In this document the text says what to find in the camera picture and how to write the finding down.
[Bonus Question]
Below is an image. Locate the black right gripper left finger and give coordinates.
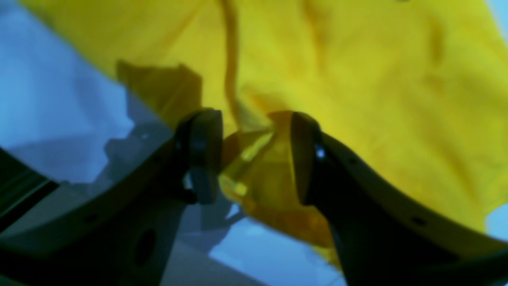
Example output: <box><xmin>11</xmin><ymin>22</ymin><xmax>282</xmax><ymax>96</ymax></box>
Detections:
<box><xmin>1</xmin><ymin>108</ymin><xmax>223</xmax><ymax>286</ymax></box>

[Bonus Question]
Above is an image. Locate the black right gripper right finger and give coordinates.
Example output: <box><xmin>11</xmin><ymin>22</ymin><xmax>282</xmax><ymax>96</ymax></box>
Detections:
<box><xmin>291</xmin><ymin>112</ymin><xmax>508</xmax><ymax>286</ymax></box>

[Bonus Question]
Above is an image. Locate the orange yellow T-shirt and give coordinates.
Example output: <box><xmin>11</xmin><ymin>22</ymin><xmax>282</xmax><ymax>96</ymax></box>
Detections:
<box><xmin>22</xmin><ymin>0</ymin><xmax>507</xmax><ymax>267</ymax></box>

